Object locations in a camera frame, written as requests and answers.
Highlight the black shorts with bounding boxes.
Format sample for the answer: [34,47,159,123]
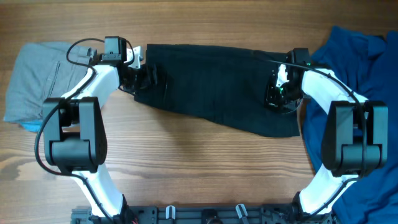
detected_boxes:
[134,44,300,138]

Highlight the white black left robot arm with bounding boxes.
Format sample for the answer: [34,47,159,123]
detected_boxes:
[36,46,143,223]

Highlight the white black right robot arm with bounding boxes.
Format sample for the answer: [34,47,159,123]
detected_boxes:
[264,62,388,221]

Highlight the blue shirt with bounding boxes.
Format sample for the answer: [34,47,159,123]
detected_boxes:
[302,25,398,224]

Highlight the folded grey shorts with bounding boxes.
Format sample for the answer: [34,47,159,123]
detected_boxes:
[4,42,96,123]

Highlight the folded light blue cloth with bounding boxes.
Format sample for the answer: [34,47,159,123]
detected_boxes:
[19,119,42,133]

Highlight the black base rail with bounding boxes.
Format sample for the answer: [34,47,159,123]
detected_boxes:
[70,203,336,224]

